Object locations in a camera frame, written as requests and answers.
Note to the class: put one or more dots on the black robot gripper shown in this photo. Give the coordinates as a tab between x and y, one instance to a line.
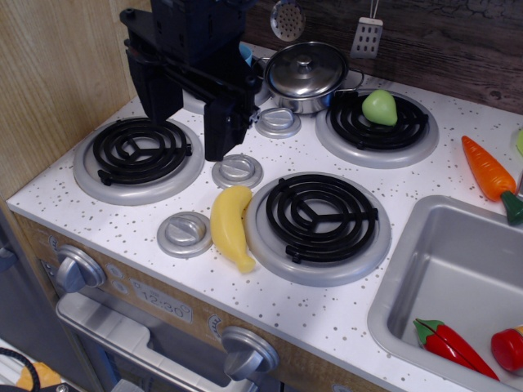
194	46

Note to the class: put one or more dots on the steel pot lid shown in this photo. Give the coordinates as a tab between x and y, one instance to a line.
306	70

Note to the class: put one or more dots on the small steel pot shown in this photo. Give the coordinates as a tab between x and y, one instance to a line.
354	79

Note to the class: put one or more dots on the back left stove burner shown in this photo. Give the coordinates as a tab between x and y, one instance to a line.
258	65

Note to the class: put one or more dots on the stove burner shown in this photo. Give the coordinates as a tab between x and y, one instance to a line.
258	65
133	162
317	230
347	134

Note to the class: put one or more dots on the blue toy bowl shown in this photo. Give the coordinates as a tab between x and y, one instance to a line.
246	53

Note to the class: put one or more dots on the silver stovetop knob middle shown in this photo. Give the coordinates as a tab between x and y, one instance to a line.
237	169

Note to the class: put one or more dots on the silver stovetop knob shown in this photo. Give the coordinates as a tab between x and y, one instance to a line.
278	123
185	235
237	169

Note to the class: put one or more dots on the front left stove burner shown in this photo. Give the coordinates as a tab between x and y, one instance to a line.
133	162

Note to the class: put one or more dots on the silver stovetop knob back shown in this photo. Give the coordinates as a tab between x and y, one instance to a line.
278	123

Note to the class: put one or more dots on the yellow toy banana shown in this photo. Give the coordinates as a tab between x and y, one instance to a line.
227	228

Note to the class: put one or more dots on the hanging steel skimmer spoon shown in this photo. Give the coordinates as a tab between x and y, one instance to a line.
287	20

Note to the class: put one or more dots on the silver stovetop knob front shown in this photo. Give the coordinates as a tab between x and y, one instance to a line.
185	235

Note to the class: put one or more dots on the back right stove burner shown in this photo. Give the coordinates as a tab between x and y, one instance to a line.
347	134

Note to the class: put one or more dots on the front right stove burner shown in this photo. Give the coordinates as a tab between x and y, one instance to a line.
317	230

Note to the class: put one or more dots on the hanging steel slotted spatula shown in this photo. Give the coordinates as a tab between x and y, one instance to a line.
368	34

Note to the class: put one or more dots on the green toy pear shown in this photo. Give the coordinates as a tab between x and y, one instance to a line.
379	107

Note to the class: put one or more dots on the left silver oven knob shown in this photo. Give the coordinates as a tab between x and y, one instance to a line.
77	270

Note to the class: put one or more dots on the silver oven knob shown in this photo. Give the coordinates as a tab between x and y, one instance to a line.
247	353
77	270

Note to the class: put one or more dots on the right silver oven knob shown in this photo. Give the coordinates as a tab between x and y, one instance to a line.
247	353

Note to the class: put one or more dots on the grey toy sink basin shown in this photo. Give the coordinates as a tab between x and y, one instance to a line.
459	264

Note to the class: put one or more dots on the yellow object lower left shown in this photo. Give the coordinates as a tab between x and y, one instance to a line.
46	376

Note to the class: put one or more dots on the orange toy carrot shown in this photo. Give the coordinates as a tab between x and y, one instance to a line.
493	179

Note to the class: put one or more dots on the light green toy piece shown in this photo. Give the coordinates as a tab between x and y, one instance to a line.
519	141

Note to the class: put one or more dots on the red toy chili pepper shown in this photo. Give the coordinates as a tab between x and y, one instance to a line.
438	338

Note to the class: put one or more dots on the red toy tomato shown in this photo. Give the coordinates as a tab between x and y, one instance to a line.
506	347

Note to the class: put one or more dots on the silver oven door handle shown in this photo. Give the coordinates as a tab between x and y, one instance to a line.
129	340

